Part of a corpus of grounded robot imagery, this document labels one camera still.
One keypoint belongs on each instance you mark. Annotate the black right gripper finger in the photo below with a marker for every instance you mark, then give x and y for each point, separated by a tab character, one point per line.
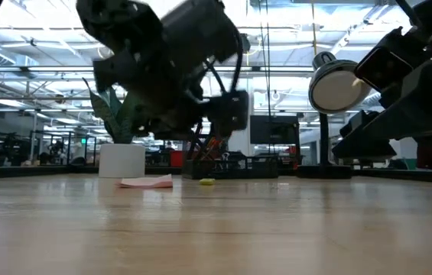
364	147
359	121

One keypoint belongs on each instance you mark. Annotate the pink sticky note pad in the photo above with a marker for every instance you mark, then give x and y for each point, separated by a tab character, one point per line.
147	182

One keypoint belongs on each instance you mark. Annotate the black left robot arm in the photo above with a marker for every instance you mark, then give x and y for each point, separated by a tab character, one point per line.
200	26

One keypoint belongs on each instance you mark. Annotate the black mesh desk organizer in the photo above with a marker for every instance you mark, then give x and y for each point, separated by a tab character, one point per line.
246	170

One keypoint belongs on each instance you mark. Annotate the black desk lamp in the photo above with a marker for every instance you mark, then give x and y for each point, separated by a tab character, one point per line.
334	91

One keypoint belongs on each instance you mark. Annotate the green snake plant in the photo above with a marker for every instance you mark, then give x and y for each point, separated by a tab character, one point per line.
112	114

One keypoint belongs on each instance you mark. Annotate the red box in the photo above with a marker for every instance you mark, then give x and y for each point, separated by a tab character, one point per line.
176	158

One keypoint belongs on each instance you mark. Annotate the white plant pot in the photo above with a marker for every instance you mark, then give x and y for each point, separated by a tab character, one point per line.
122	160

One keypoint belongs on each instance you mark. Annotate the black monitor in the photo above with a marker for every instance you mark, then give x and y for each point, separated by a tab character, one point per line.
273	130

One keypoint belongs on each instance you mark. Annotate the small yellow eraser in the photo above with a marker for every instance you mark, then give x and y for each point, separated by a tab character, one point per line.
207	182

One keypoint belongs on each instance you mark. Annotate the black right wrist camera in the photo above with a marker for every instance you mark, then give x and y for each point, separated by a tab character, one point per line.
384	68

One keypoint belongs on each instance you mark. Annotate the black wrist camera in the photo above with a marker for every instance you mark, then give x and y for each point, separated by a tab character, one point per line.
229	110
384	68

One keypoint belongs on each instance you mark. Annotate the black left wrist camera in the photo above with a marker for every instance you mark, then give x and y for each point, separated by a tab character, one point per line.
229	110

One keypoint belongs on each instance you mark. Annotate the black table border frame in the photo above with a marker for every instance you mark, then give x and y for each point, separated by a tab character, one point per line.
28	172

